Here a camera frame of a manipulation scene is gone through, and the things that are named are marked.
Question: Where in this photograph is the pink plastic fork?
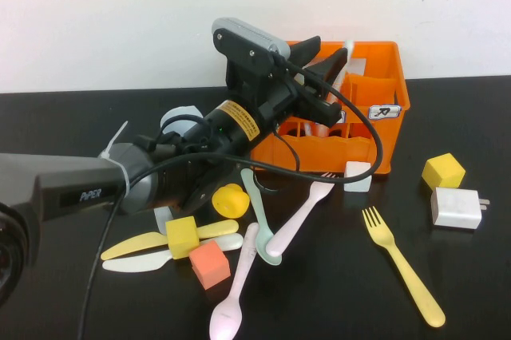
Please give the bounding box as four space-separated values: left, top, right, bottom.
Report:
265 172 339 258

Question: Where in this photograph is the pink plastic spoon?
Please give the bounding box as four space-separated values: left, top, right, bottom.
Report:
209 222 260 340

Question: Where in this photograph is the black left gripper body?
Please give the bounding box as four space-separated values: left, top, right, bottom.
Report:
225 61 345 128

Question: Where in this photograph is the orange plastic cutlery holder crate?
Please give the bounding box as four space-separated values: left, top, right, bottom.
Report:
249 40 411 176

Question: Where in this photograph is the orange foam cube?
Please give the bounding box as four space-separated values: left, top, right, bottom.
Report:
188 239 232 291

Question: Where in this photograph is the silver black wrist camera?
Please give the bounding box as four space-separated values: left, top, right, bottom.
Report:
211 17 292 73

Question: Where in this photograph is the yellow foam cube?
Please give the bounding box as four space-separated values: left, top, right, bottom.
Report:
422 152 466 191
164 215 200 260

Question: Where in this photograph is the paper label marked knife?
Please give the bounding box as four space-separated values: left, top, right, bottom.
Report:
367 104 402 121

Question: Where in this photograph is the white foam cube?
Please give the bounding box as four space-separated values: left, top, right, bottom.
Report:
343 160 373 193

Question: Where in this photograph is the blue paper cone cup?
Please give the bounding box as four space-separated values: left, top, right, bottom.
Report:
160 105 204 134

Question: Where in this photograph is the white plastic cutlery piece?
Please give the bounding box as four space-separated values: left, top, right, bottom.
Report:
315 39 356 138

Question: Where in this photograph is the mint green plastic spoon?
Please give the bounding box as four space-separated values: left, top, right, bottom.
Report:
240 168 283 267

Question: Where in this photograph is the yellow plastic fork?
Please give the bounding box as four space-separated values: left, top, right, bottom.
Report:
362 206 446 328

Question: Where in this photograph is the yellow round plastic cap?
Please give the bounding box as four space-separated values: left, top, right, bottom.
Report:
212 183 252 219

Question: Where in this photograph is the yellow plastic knife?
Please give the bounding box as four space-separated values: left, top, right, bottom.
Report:
100 219 240 261

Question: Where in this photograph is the grey plastic fork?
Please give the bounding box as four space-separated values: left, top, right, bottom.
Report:
153 206 175 235

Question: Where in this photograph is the white plug charger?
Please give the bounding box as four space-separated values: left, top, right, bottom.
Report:
430 187 491 230

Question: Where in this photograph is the white plastic knife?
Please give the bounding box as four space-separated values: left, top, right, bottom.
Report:
102 232 244 273

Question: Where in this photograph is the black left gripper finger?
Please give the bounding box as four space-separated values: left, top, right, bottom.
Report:
289 35 323 68
307 47 349 100

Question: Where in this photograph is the white zip tie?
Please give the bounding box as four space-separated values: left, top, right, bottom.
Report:
99 121 131 197

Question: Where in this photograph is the long black camera cable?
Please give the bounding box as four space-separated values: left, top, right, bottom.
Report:
75 58 385 340

